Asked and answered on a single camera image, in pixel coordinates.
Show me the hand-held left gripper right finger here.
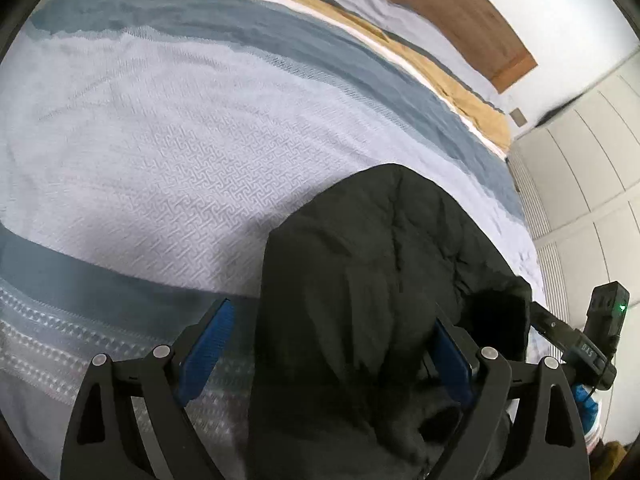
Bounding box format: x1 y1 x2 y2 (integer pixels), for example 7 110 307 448
432 317 591 480

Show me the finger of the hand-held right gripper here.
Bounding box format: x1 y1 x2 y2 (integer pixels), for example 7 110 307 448
527 300 581 356

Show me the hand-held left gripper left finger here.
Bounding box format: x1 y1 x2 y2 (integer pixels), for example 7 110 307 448
60 297 236 480

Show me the black puffer jacket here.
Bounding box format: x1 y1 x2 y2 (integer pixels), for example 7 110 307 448
247 162 533 480

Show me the blue and white item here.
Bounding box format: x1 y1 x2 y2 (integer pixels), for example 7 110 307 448
574 384 602 452

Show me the white wardrobe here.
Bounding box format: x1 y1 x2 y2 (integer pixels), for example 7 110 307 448
505 45 640 461

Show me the striped bedspread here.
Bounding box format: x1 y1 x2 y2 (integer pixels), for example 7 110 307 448
0 0 546 480

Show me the wooden headboard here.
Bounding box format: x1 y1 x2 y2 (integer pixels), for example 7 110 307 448
345 0 538 93

